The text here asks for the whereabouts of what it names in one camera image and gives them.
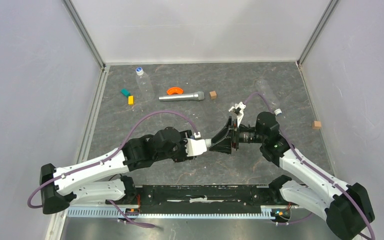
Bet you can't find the orange curved pipe piece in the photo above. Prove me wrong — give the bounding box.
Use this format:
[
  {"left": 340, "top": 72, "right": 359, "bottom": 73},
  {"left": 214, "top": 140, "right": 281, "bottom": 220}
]
[{"left": 166, "top": 87, "right": 184, "bottom": 95}]

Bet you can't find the brown wooden cube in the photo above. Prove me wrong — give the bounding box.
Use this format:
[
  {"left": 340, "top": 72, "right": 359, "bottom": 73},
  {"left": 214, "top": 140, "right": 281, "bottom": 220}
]
[{"left": 209, "top": 91, "right": 218, "bottom": 100}]

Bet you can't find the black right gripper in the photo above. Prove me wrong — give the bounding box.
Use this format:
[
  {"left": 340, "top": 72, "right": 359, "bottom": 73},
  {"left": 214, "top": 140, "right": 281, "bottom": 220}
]
[{"left": 209, "top": 116, "right": 266, "bottom": 155}]

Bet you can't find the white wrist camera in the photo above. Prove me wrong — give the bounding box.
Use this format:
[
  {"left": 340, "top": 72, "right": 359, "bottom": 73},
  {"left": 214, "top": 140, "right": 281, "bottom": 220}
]
[
  {"left": 228, "top": 101, "right": 246, "bottom": 126},
  {"left": 186, "top": 131, "right": 208, "bottom": 157}
]

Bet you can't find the brown cube near right wall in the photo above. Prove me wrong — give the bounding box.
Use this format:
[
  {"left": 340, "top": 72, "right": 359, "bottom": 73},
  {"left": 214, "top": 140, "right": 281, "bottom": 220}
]
[{"left": 312, "top": 120, "right": 322, "bottom": 130}]

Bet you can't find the clear bottle with blue-white cap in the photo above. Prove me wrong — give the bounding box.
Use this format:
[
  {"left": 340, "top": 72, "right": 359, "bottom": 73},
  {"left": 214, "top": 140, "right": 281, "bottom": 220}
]
[{"left": 135, "top": 67, "right": 155, "bottom": 100}]

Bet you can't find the yellow rectangular block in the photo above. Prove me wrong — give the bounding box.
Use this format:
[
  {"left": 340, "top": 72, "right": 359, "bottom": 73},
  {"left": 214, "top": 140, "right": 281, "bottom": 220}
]
[{"left": 128, "top": 95, "right": 135, "bottom": 106}]

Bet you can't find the slotted grey cable duct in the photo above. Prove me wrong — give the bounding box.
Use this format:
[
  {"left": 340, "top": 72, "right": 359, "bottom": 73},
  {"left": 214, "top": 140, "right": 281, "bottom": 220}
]
[{"left": 66, "top": 206, "right": 272, "bottom": 220}]

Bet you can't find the silver microphone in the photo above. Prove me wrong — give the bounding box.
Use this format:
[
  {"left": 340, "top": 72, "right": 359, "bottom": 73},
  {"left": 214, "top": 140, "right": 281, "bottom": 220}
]
[{"left": 158, "top": 91, "right": 205, "bottom": 102}]

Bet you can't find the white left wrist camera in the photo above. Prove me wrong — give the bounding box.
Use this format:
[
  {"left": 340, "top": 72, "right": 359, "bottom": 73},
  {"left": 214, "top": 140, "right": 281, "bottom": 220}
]
[{"left": 186, "top": 131, "right": 208, "bottom": 157}]

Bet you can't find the blue labelled Pocari bottle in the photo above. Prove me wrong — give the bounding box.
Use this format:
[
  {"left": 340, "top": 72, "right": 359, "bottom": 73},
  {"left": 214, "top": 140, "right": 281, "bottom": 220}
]
[{"left": 205, "top": 138, "right": 213, "bottom": 149}]

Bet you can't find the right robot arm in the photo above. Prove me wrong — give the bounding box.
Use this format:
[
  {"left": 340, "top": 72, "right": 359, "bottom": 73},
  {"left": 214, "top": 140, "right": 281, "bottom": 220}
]
[{"left": 205, "top": 111, "right": 375, "bottom": 240}]

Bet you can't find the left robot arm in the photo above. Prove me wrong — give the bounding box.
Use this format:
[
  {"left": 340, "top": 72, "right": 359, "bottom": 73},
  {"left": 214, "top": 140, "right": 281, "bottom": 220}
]
[{"left": 38, "top": 127, "right": 207, "bottom": 215}]

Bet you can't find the clear bottle lying right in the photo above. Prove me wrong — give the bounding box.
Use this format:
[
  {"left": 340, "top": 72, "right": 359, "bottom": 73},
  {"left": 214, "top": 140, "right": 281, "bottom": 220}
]
[{"left": 255, "top": 78, "right": 283, "bottom": 116}]

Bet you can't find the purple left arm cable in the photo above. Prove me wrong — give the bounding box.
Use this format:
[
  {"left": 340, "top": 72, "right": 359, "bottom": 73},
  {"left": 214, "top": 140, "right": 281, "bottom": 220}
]
[{"left": 27, "top": 110, "right": 200, "bottom": 210}]

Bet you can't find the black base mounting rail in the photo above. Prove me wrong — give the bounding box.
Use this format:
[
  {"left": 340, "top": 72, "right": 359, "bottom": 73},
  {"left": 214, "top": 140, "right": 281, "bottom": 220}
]
[{"left": 105, "top": 184, "right": 303, "bottom": 216}]

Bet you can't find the teal rectangular block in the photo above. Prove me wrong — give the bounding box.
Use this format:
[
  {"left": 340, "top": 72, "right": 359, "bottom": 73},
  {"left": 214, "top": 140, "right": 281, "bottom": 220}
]
[{"left": 120, "top": 88, "right": 131, "bottom": 98}]

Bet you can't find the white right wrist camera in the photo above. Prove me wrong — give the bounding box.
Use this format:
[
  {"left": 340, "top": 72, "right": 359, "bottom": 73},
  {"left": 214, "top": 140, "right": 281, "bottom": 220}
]
[{"left": 228, "top": 101, "right": 246, "bottom": 126}]

